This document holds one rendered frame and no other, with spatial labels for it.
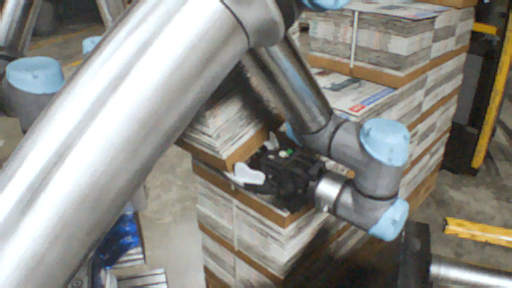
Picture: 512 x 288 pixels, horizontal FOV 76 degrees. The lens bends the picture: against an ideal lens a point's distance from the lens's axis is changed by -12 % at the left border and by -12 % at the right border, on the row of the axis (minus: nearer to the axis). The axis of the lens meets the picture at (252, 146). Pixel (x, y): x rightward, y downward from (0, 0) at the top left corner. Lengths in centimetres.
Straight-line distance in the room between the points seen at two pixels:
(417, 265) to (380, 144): 21
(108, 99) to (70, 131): 3
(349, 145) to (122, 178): 41
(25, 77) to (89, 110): 58
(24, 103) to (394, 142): 69
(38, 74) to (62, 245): 59
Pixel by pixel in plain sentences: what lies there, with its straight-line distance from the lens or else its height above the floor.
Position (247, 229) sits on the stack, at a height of 52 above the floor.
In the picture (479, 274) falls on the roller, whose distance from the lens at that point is 67.
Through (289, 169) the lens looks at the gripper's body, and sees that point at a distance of 68.
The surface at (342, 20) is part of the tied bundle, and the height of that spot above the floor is 102.
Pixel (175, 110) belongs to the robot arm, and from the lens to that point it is 24.
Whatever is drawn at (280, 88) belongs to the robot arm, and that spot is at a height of 106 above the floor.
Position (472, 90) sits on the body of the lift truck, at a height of 52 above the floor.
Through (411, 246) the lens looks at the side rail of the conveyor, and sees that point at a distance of 67.
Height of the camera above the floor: 123
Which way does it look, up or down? 29 degrees down
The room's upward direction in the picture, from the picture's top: straight up
